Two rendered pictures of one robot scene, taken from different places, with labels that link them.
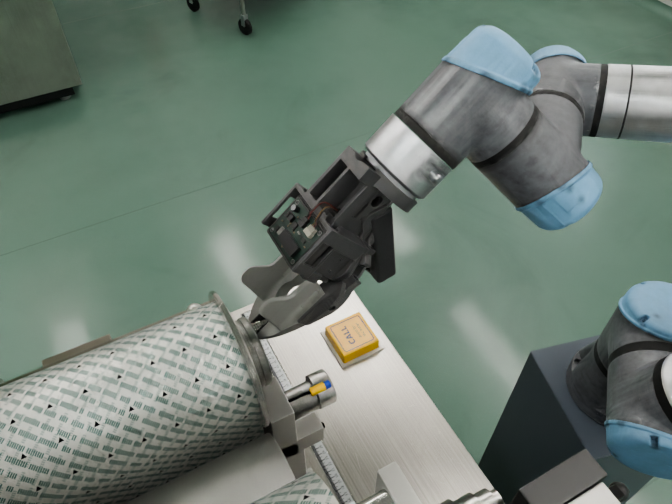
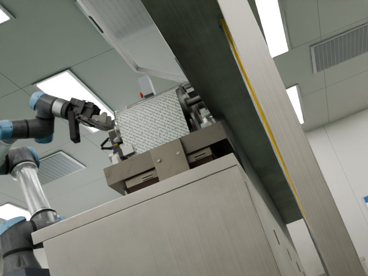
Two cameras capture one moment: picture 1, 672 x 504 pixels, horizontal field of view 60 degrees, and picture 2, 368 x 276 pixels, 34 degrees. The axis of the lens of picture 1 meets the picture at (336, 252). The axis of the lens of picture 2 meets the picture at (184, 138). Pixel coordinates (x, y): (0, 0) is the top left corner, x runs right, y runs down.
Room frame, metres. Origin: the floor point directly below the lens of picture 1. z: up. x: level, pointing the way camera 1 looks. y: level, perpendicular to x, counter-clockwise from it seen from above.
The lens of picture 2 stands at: (1.82, 1.46, 0.33)
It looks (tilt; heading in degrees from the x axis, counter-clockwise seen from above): 22 degrees up; 216
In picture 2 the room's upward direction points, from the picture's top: 19 degrees counter-clockwise
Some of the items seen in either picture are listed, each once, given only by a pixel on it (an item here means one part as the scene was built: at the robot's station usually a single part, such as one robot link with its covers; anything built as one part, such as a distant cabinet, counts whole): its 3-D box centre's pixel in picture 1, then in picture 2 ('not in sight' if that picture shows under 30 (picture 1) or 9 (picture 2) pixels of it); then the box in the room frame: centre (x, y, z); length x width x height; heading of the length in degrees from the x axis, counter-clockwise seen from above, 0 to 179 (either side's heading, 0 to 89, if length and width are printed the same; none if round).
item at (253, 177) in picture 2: not in sight; (270, 210); (-0.80, -0.10, 1.02); 2.24 x 0.04 x 0.24; 28
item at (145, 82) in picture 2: not in sight; (145, 88); (-0.18, -0.13, 1.66); 0.07 x 0.07 x 0.10; 31
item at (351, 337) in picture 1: (351, 337); not in sight; (0.57, -0.03, 0.91); 0.07 x 0.07 x 0.02; 28
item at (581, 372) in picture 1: (624, 372); (20, 265); (0.47, -0.46, 0.95); 0.15 x 0.15 x 0.10
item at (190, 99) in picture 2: not in sight; (196, 99); (0.18, 0.36, 1.25); 0.07 x 0.04 x 0.04; 118
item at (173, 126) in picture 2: not in sight; (159, 145); (0.31, 0.23, 1.11); 0.23 x 0.01 x 0.18; 118
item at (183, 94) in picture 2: not in sight; (187, 103); (0.19, 0.32, 1.25); 0.15 x 0.01 x 0.15; 28
